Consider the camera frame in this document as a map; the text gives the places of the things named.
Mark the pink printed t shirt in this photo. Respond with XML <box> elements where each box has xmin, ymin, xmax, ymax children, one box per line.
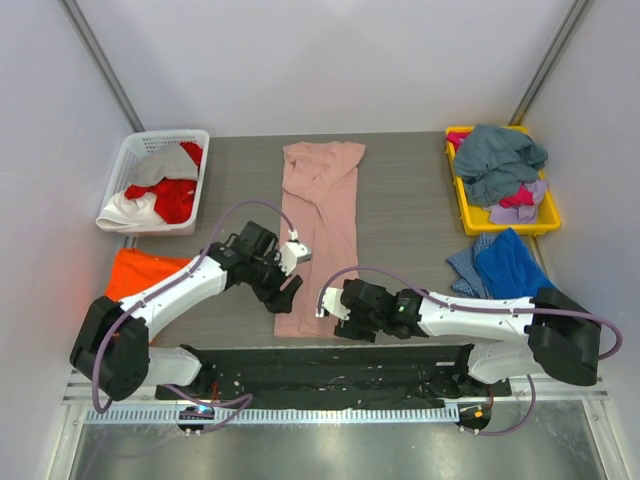
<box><xmin>274</xmin><ymin>142</ymin><xmax>366</xmax><ymax>338</ymax></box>

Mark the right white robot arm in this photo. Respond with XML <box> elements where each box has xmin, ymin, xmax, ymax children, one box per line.
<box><xmin>321</xmin><ymin>279</ymin><xmax>601</xmax><ymax>395</ymax></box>

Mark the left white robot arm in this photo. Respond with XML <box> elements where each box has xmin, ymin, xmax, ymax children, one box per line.
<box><xmin>70</xmin><ymin>222</ymin><xmax>312</xmax><ymax>401</ymax></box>

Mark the blue checkered shirt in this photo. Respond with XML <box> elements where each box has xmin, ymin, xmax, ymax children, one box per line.
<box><xmin>446</xmin><ymin>233</ymin><xmax>497</xmax><ymax>299</ymax></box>

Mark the red cloth in basket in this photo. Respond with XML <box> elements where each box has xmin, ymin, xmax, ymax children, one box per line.
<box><xmin>125</xmin><ymin>142</ymin><xmax>203</xmax><ymax>224</ymax></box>

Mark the orange folded t shirt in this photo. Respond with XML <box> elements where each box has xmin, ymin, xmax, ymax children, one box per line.
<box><xmin>104</xmin><ymin>248</ymin><xmax>191</xmax><ymax>301</ymax></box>

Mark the grey cloth in basket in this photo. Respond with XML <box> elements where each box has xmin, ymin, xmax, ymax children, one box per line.
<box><xmin>128</xmin><ymin>144</ymin><xmax>199</xmax><ymax>187</ymax></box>

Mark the yellow plastic bin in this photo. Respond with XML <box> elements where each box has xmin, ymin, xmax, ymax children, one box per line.
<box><xmin>445</xmin><ymin>126</ymin><xmax>561</xmax><ymax>236</ymax></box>

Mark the blue folded t shirt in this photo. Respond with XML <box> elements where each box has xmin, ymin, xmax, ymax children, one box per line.
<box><xmin>475</xmin><ymin>229</ymin><xmax>554</xmax><ymax>299</ymax></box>

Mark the white cloth in basket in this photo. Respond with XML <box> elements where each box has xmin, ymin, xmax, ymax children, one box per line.
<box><xmin>95</xmin><ymin>192</ymin><xmax>165</xmax><ymax>232</ymax></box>

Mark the white plastic basket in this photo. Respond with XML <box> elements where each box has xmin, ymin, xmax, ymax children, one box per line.
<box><xmin>101</xmin><ymin>129</ymin><xmax>210</xmax><ymax>237</ymax></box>

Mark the lilac cloth in bin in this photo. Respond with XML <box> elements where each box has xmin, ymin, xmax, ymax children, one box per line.
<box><xmin>485</xmin><ymin>179</ymin><xmax>548</xmax><ymax>225</ymax></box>

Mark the magenta cloth in bin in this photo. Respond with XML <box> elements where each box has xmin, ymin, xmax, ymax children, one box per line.
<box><xmin>446</xmin><ymin>131</ymin><xmax>544</xmax><ymax>210</ymax></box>

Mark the grey blue t shirt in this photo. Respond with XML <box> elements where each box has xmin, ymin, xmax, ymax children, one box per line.
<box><xmin>453</xmin><ymin>123</ymin><xmax>550</xmax><ymax>207</ymax></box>

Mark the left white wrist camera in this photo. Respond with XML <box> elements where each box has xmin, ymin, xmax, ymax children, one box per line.
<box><xmin>279</xmin><ymin>230</ymin><xmax>312</xmax><ymax>276</ymax></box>

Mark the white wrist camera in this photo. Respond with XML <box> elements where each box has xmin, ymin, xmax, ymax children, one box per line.
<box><xmin>279</xmin><ymin>230</ymin><xmax>312</xmax><ymax>276</ymax></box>
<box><xmin>315</xmin><ymin>287</ymin><xmax>350</xmax><ymax>320</ymax></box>

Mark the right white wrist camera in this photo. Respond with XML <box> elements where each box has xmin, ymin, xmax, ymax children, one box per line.
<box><xmin>315</xmin><ymin>287</ymin><xmax>350</xmax><ymax>320</ymax></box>

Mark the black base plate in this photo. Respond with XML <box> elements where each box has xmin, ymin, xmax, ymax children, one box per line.
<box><xmin>181</xmin><ymin>345</ymin><xmax>511</xmax><ymax>410</ymax></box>

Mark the white slotted cable duct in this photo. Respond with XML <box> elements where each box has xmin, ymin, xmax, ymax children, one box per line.
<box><xmin>84</xmin><ymin>404</ymin><xmax>459</xmax><ymax>426</ymax></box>

